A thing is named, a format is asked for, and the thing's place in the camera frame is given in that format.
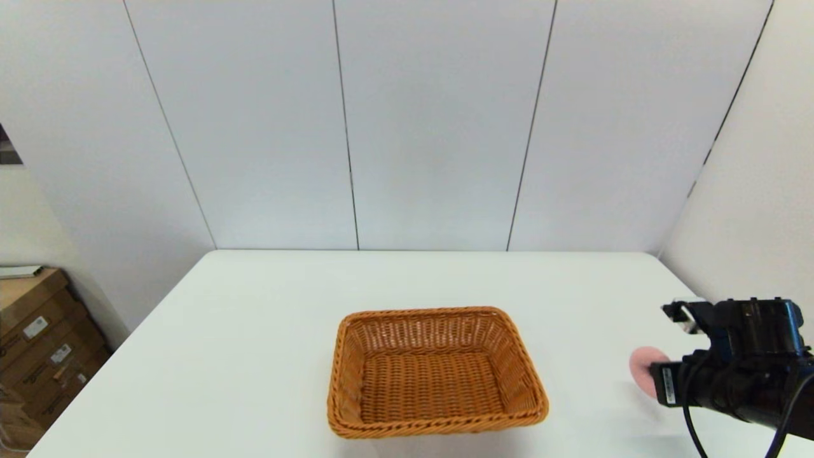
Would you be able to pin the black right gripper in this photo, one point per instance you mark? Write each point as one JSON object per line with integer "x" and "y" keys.
{"x": 738, "y": 388}

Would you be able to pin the pink toy peach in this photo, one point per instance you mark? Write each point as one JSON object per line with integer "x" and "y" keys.
{"x": 642, "y": 366}

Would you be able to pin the orange woven wicker basket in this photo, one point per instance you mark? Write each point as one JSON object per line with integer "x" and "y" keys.
{"x": 432, "y": 381}

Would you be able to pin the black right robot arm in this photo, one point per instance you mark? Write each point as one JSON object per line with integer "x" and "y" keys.
{"x": 805, "y": 407}

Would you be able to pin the flat white board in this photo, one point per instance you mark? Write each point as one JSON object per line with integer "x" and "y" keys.
{"x": 19, "y": 272}

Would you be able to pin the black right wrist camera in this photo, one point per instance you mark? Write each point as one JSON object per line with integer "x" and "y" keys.
{"x": 757, "y": 327}

